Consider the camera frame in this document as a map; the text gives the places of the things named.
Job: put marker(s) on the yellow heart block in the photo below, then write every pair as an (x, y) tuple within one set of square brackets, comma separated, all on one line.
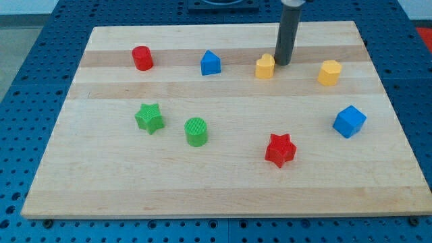
[(265, 67)]

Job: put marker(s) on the light wooden board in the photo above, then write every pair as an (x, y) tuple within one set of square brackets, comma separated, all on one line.
[(99, 164)]

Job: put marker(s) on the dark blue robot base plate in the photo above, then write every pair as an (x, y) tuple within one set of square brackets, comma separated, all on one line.
[(201, 6)]

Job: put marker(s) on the green cylinder block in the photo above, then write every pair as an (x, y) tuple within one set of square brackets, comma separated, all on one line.
[(196, 131)]

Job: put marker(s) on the blue triangle block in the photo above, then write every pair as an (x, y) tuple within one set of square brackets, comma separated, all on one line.
[(210, 64)]

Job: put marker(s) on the blue cube block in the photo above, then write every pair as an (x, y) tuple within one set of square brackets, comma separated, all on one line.
[(349, 121)]

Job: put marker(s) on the red star block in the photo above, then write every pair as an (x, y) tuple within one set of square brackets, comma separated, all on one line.
[(280, 149)]

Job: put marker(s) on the yellow hexagon block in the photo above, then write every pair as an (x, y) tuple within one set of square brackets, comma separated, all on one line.
[(329, 73)]

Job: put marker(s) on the green star block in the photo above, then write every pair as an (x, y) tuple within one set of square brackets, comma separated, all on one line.
[(149, 118)]

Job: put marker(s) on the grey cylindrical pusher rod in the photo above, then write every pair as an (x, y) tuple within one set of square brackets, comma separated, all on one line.
[(288, 25)]

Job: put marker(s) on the red cylinder block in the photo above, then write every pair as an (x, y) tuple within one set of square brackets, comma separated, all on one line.
[(142, 57)]

